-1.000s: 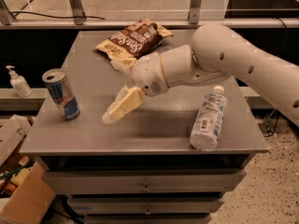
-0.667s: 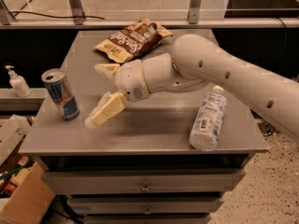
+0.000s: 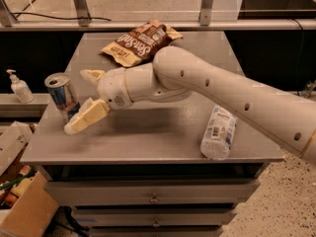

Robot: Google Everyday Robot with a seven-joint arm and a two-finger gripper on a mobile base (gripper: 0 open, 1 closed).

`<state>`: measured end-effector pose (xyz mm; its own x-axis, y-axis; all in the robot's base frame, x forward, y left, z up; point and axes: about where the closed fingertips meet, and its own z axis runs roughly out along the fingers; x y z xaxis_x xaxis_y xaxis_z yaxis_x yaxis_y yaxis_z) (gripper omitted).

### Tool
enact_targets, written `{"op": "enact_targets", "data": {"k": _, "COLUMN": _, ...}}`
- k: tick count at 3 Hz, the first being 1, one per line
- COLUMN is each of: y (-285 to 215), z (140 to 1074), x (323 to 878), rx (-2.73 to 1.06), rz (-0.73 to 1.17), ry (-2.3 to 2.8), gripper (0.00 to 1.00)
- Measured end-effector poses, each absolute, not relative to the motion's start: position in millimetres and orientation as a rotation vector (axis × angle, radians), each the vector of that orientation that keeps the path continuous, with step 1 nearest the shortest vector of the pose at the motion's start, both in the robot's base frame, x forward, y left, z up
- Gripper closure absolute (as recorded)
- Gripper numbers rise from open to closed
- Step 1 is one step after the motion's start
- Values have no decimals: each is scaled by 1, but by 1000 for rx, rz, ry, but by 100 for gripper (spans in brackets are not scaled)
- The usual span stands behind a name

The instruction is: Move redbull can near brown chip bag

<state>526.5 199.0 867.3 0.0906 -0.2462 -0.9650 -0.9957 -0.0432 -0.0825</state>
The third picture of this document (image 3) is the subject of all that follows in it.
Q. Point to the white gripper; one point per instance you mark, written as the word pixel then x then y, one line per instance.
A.
pixel 113 87

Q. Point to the red bull can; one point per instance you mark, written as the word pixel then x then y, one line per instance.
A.
pixel 60 88

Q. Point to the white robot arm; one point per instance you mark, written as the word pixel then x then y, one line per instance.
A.
pixel 286 119

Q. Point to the brown sea salt chip bag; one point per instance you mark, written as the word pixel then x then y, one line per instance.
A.
pixel 141 43

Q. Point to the white pump dispenser bottle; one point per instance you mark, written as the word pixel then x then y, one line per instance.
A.
pixel 20 88

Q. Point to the grey drawer cabinet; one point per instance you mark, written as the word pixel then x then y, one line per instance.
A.
pixel 108 173

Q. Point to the top drawer knob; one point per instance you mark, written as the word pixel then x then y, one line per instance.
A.
pixel 154 200

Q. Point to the drawer knob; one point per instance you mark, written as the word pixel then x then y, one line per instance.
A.
pixel 154 200
pixel 156 224

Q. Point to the clear plastic water bottle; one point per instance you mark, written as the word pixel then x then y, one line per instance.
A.
pixel 219 133

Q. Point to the open cardboard box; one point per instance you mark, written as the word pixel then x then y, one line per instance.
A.
pixel 26 209

